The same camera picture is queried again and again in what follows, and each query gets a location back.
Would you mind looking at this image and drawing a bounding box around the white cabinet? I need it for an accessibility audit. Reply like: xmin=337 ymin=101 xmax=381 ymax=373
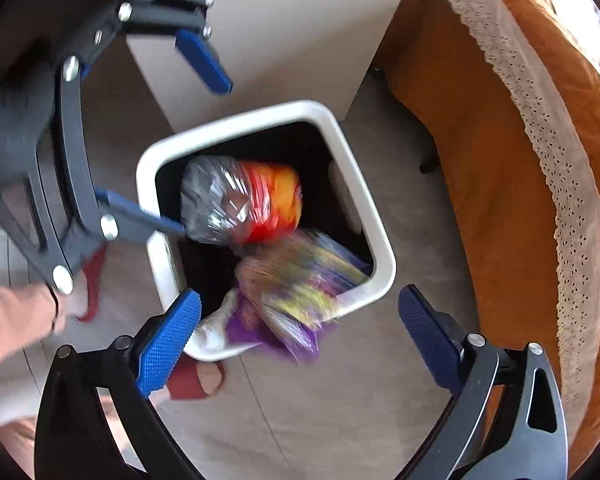
xmin=125 ymin=0 xmax=431 ymax=133

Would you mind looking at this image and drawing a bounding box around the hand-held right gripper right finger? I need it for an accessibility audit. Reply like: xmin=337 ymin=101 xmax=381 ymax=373
xmin=395 ymin=284 xmax=570 ymax=480

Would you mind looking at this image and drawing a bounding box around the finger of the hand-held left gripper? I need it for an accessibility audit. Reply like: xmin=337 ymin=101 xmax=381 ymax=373
xmin=60 ymin=0 xmax=234 ymax=96
xmin=0 ymin=57 xmax=187 ymax=295

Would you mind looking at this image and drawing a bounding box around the orange sofa cover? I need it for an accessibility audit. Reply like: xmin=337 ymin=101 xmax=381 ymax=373
xmin=375 ymin=0 xmax=600 ymax=476

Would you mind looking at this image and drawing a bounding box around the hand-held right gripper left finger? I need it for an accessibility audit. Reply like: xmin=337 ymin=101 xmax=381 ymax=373
xmin=34 ymin=288 xmax=203 ymax=480

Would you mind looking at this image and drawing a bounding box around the red slipper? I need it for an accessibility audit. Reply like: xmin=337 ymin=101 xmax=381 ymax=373
xmin=75 ymin=247 xmax=109 ymax=323
xmin=166 ymin=357 xmax=227 ymax=403

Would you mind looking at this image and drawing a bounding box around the person's left forearm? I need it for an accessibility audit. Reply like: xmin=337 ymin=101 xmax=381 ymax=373
xmin=0 ymin=282 xmax=69 ymax=377

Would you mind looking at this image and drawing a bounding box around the black bin liner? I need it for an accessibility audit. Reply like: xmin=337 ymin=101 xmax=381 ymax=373
xmin=155 ymin=120 xmax=376 ymax=326

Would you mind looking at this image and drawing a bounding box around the person's leg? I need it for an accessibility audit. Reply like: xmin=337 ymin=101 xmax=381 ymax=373
xmin=0 ymin=395 xmax=126 ymax=479

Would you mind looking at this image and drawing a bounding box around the purple yellow snack packet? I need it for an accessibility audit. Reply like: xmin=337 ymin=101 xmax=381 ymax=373
xmin=235 ymin=227 xmax=373 ymax=364

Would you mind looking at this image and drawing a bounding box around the person's foot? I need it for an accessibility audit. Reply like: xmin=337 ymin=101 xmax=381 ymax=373
xmin=195 ymin=362 xmax=226 ymax=396

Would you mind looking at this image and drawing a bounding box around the white trash bin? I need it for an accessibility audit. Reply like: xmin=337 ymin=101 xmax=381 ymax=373
xmin=136 ymin=100 xmax=397 ymax=362

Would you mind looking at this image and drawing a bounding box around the clear orange snack packet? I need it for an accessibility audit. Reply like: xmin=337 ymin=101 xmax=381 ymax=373
xmin=180 ymin=156 xmax=302 ymax=246

